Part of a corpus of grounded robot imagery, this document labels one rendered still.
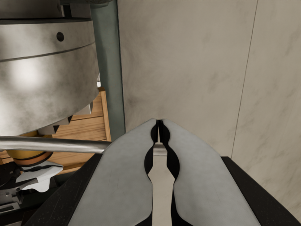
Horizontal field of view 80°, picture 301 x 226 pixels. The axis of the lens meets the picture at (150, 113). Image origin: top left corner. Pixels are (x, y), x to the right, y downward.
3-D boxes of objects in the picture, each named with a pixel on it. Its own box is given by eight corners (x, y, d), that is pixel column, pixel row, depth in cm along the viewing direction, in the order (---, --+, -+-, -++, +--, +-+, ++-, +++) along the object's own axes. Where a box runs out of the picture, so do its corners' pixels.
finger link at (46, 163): (66, 171, 49) (27, 180, 46) (62, 155, 46) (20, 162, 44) (66, 180, 47) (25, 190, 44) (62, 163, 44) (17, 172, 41)
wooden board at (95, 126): (-31, 100, 49) (-39, 106, 46) (103, 86, 60) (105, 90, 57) (9, 177, 64) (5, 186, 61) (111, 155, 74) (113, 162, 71)
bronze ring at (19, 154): (-18, 136, 30) (3, 176, 35) (44, 127, 33) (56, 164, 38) (2, 111, 38) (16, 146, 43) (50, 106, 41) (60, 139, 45)
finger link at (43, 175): (66, 180, 47) (25, 190, 44) (62, 163, 44) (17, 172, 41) (65, 190, 44) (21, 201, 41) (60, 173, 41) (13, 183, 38)
